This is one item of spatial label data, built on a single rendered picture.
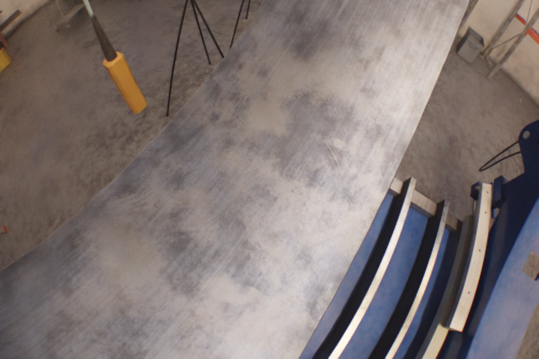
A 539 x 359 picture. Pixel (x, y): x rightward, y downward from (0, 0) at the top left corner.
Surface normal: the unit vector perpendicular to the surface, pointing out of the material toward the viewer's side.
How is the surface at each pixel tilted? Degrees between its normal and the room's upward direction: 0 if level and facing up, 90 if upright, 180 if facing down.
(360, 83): 25
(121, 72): 90
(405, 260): 0
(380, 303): 0
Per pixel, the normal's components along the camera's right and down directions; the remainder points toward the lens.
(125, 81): 0.85, 0.50
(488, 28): -0.53, 0.74
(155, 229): 0.20, -0.62
